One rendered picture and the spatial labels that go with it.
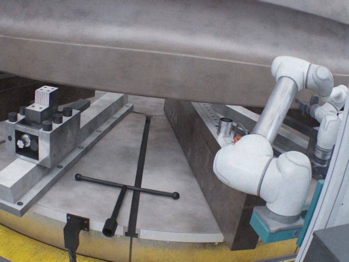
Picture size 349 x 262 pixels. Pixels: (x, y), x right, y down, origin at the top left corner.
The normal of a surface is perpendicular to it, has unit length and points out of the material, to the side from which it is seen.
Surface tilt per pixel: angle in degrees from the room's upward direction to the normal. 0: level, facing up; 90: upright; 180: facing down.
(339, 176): 90
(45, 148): 90
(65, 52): 90
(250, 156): 28
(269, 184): 82
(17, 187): 72
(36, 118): 90
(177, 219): 0
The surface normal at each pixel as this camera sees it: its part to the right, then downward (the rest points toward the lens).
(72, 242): -0.07, 0.32
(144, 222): 0.14, -0.93
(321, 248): -0.95, -0.03
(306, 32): 0.42, 0.36
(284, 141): -0.74, -0.22
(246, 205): 0.19, 0.35
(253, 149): -0.03, -0.70
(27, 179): 0.96, -0.11
